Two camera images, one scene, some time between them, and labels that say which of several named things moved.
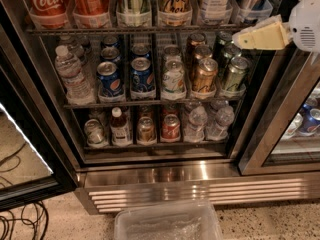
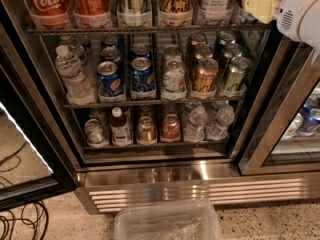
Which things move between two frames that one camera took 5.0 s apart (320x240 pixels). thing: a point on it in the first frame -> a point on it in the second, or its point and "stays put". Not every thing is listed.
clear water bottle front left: (79, 90) stays put
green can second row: (229, 51) stays put
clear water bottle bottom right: (218, 131) stays put
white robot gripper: (306, 25) -> (290, 14)
